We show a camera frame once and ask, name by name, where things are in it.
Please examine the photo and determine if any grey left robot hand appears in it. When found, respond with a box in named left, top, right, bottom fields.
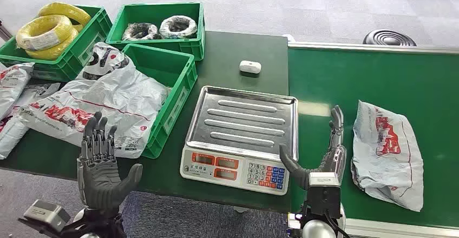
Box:
left=77, top=111, right=143, bottom=212

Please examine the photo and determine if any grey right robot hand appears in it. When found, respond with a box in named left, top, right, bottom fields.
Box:
left=279, top=104, right=347, bottom=190

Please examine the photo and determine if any grey courier bag red print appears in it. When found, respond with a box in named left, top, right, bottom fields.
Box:
left=350, top=100, right=425, bottom=213

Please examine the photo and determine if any green conveyor belt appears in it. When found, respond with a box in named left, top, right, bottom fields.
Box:
left=287, top=47, right=459, bottom=229

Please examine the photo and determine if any large white printed courier bag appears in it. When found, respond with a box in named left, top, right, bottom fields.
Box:
left=18, top=42, right=172, bottom=160

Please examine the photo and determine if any electronic scale with steel pan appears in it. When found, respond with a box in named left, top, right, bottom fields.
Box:
left=179, top=85, right=299, bottom=196

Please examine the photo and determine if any grey white courier bag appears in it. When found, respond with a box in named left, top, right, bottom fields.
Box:
left=0, top=82, right=62, bottom=160

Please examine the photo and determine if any small white plastic case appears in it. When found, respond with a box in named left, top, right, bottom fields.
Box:
left=239, top=60, right=262, bottom=75

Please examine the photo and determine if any green crate with yellow coils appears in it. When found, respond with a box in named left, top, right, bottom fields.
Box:
left=0, top=5, right=114, bottom=83

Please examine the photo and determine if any empty green plastic crate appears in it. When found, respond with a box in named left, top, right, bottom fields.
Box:
left=122, top=43, right=199, bottom=160

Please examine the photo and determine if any white courier bag red print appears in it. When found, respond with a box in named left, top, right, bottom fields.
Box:
left=0, top=62, right=36, bottom=121

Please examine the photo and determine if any black round ribbed disc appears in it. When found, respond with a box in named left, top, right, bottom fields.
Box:
left=363, top=29, right=417, bottom=47

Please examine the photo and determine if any dark green table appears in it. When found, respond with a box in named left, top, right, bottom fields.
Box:
left=0, top=31, right=292, bottom=214

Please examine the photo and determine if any green crate with wrapped coils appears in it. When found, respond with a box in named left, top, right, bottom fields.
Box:
left=106, top=2, right=206, bottom=62

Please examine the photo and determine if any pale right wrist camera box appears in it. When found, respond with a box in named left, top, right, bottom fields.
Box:
left=307, top=171, right=342, bottom=189

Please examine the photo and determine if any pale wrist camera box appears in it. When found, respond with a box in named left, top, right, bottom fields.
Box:
left=22, top=199, right=71, bottom=230
left=307, top=171, right=342, bottom=189

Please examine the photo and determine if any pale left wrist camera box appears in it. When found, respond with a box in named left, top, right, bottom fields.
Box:
left=22, top=199, right=71, bottom=230

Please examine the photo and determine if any dark wrapped wire coil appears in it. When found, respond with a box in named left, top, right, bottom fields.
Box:
left=122, top=22, right=161, bottom=42

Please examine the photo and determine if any yellow wire coil with label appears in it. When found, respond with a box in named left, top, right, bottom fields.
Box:
left=16, top=14, right=74, bottom=52

